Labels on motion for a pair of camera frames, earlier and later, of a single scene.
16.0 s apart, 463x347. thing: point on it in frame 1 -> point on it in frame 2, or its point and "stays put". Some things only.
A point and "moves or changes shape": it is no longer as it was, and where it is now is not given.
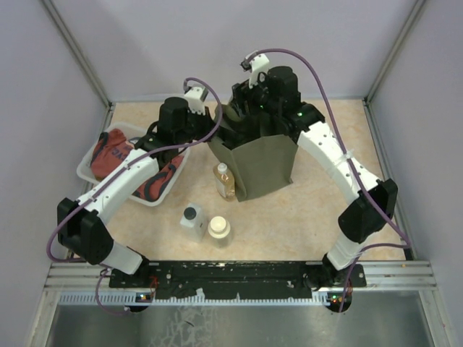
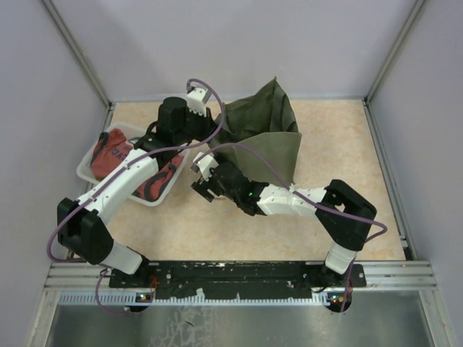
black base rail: (227, 280) stays put
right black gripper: (243, 92) -> (202, 186)
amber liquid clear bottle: (225, 180) moves or changes shape
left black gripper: (209, 123) stays put
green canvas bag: (259, 166) stays put
